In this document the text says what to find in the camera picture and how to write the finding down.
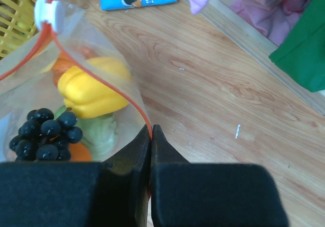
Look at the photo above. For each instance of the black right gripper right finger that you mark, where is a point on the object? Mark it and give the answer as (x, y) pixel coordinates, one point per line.
(210, 194)

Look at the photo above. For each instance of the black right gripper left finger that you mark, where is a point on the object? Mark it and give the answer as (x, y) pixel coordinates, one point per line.
(110, 193)

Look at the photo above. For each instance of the orange fruit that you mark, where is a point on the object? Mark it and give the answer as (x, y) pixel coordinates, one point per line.
(62, 64)
(79, 152)

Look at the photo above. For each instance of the green cabbage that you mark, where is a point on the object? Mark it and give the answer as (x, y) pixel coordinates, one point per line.
(99, 136)

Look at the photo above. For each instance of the black grape bunch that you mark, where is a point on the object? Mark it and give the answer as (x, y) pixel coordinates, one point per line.
(46, 136)

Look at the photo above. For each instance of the yellow bell pepper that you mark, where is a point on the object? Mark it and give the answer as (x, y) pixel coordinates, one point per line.
(88, 97)

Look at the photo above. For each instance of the clear zip bag orange zipper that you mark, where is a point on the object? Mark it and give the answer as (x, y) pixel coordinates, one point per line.
(27, 77)

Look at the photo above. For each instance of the green hanging shirt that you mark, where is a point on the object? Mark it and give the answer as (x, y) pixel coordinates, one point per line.
(301, 55)

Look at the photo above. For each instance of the pink hanging shirt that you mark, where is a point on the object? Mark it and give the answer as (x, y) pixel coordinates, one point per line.
(272, 18)

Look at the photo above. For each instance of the yellow plastic basket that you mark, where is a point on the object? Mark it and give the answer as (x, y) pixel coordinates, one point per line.
(17, 24)

